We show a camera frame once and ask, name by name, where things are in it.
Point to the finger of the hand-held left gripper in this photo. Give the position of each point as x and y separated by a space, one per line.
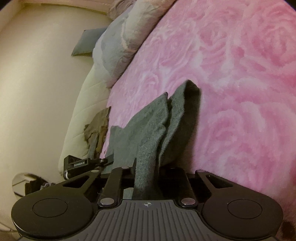
107 159

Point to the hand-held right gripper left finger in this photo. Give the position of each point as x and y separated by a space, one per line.
115 183

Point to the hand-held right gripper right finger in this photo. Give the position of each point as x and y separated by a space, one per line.
182 183

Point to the grey knit garment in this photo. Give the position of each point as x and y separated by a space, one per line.
157 129

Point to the grey checked garment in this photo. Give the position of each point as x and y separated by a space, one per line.
93 148

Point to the brown garment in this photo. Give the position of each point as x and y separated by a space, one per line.
99 129

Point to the cream padded headboard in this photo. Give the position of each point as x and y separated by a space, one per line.
81 111

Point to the oval mirror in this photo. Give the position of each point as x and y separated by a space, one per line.
18 183

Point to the pink rose print blanket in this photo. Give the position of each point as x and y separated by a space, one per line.
231 81

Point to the small grey cushion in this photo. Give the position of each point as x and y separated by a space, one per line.
87 42

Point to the grey and cream folded duvet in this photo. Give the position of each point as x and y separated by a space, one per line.
122 39

